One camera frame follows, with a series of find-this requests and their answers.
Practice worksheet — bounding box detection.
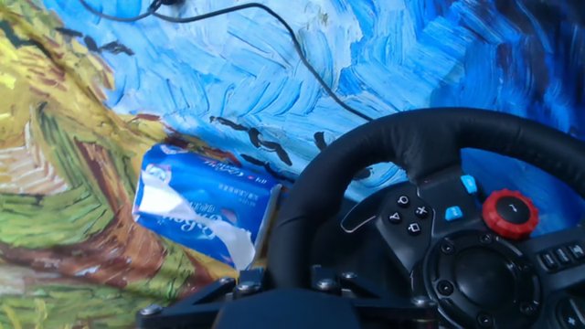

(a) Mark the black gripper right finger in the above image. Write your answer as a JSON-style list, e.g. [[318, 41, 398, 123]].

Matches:
[[310, 264, 439, 329]]

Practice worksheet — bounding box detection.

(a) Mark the blue tissue pack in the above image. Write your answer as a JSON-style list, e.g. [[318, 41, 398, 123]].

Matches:
[[131, 142, 283, 271]]

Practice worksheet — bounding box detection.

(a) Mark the black wheel base housing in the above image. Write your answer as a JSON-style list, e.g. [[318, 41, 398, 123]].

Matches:
[[314, 191, 412, 293]]

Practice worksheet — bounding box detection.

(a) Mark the black racing steering wheel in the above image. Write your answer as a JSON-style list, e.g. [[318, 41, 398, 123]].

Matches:
[[266, 107, 585, 329]]

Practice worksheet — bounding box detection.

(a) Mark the painted blue yellow tablecloth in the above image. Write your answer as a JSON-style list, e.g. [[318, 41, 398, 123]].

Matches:
[[0, 0, 585, 329]]

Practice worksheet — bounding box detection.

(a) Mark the thin black wheel cable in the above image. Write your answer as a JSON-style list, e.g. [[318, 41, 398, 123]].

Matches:
[[77, 0, 374, 123]]

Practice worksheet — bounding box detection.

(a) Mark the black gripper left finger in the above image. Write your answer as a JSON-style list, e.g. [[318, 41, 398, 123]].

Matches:
[[135, 267, 266, 329]]

